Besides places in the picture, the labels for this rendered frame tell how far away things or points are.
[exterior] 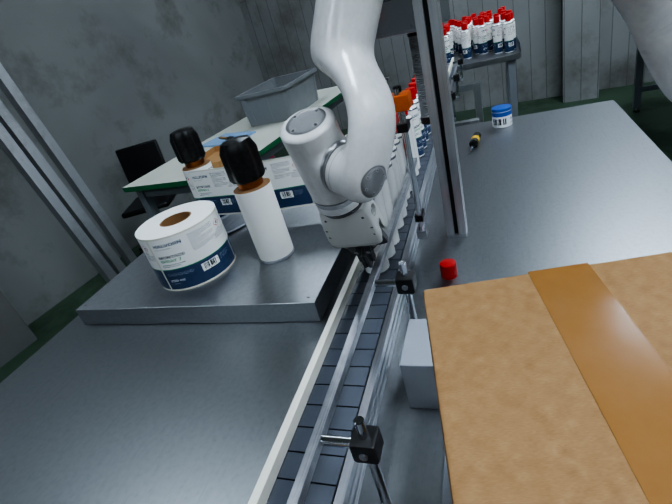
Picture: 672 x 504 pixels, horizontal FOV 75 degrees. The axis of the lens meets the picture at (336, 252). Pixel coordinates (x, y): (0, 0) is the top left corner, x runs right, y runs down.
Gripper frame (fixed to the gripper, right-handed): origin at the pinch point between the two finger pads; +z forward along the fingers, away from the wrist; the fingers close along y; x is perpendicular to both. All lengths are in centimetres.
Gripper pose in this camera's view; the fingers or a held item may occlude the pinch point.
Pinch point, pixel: (366, 255)
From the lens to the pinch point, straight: 84.5
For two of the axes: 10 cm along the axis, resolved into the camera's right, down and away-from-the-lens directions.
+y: -9.3, 0.7, 3.6
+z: 3.3, 6.1, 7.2
